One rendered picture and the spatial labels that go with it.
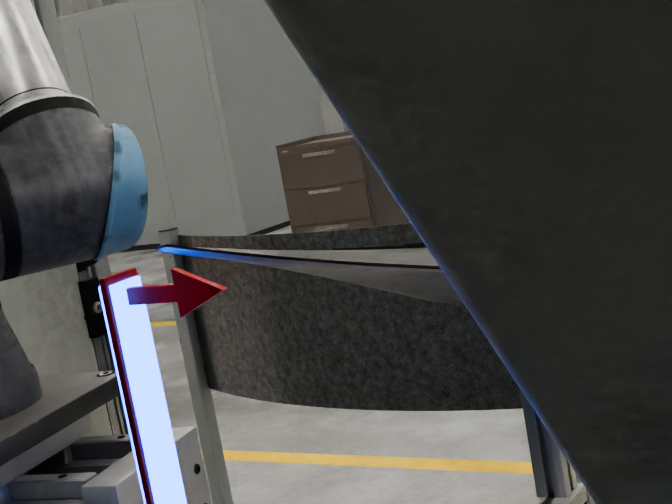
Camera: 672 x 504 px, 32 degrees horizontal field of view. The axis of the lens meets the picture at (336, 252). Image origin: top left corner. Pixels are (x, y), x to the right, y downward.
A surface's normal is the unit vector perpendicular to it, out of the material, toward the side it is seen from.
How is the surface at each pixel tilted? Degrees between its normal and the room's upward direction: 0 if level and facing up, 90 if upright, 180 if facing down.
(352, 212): 90
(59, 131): 57
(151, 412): 90
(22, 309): 90
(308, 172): 90
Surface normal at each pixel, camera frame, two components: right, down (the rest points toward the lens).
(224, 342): -0.80, 0.23
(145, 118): -0.54, 0.22
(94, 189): 0.48, -0.11
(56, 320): 0.85, -0.07
